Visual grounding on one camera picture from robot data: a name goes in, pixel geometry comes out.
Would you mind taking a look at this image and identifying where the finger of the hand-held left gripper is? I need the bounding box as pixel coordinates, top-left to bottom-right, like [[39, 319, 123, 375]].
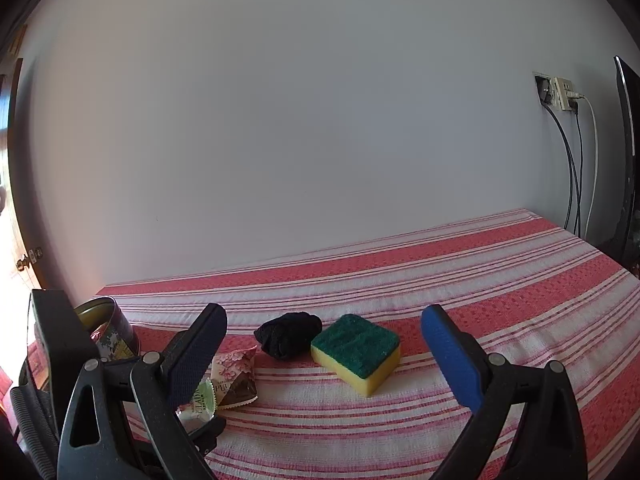
[[177, 410, 227, 456]]

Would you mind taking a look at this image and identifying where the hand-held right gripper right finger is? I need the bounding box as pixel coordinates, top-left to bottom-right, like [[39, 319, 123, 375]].
[[420, 304, 586, 480]]

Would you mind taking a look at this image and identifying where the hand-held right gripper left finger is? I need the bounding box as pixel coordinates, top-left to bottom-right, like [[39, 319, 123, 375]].
[[56, 302, 228, 480]]

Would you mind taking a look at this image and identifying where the pink floral green snack packet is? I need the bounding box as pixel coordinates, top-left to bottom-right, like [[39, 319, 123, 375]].
[[175, 380, 218, 433]]

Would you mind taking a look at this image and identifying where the round metal cookie tin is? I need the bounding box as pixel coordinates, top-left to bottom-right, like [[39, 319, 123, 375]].
[[75, 296, 141, 361]]

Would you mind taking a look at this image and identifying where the white floral snack packet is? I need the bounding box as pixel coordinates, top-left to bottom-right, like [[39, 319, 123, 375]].
[[212, 346, 259, 411]]

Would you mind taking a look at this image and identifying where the black rolled sock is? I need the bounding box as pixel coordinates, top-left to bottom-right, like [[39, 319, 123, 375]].
[[254, 312, 322, 361]]

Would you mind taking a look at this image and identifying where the green yellow sponge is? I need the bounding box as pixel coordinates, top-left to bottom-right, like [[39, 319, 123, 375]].
[[311, 314, 401, 398]]

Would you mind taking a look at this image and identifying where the red striped tablecloth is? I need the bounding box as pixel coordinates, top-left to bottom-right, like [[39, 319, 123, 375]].
[[0, 208, 640, 480]]

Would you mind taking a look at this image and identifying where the wooden door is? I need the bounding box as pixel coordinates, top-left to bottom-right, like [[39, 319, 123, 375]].
[[0, 57, 47, 311]]

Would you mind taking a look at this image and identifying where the black monitor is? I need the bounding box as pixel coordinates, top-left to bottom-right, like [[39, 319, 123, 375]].
[[612, 56, 640, 267]]

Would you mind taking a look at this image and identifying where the brass door handle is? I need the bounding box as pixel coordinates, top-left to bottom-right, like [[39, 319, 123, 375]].
[[16, 247, 44, 274]]

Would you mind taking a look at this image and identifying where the black cable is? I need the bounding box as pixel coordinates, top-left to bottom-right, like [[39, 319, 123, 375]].
[[547, 105, 577, 233], [574, 109, 584, 236]]

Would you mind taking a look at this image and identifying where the white cable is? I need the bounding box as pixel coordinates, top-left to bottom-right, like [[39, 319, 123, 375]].
[[579, 94, 600, 238]]

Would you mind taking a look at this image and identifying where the dark wall socket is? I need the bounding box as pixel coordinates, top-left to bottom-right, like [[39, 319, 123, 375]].
[[534, 74, 554, 107]]

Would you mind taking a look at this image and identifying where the white wall socket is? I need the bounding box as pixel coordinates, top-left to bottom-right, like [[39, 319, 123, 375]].
[[550, 77, 581, 111]]

